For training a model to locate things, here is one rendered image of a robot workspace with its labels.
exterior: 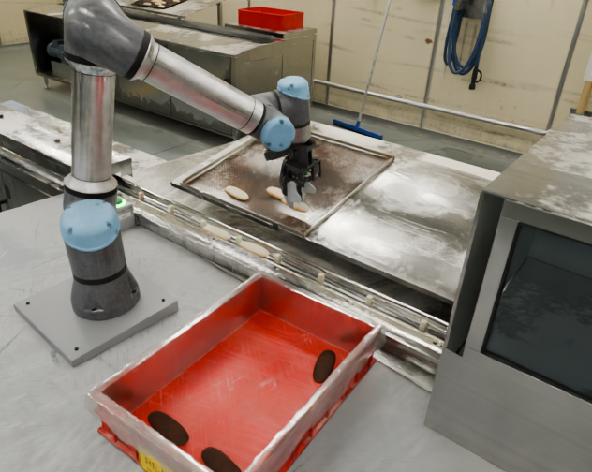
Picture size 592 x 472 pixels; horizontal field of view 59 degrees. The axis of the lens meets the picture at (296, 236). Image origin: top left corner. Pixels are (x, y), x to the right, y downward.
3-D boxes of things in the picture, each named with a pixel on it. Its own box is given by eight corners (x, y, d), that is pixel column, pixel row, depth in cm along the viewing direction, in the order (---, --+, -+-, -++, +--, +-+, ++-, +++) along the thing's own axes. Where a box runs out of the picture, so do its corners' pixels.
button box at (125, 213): (101, 236, 158) (96, 202, 153) (123, 227, 164) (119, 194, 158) (118, 244, 154) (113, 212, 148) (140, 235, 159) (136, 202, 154)
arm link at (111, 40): (81, -10, 85) (309, 121, 112) (79, -18, 94) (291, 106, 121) (52, 54, 88) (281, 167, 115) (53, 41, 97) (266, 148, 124)
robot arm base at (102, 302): (89, 330, 113) (80, 293, 108) (61, 297, 122) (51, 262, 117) (152, 301, 122) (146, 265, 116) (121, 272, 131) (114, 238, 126)
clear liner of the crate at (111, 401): (88, 433, 92) (79, 392, 87) (259, 301, 127) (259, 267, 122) (234, 547, 76) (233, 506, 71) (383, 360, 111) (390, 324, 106)
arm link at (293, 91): (269, 78, 127) (302, 71, 129) (273, 120, 133) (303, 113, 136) (280, 89, 121) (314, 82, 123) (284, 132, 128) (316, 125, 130)
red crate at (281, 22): (237, 23, 481) (236, 8, 475) (259, 21, 508) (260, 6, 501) (282, 31, 458) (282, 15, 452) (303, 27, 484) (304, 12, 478)
